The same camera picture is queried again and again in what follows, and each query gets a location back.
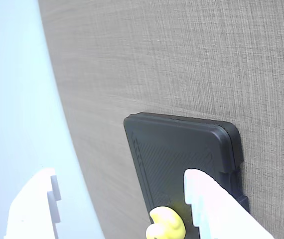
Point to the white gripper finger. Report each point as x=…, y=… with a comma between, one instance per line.
x=219, y=214
x=32, y=211

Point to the yellow rubber duck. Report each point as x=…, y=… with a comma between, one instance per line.
x=165, y=221

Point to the black plastic case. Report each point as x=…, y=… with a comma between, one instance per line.
x=172, y=154

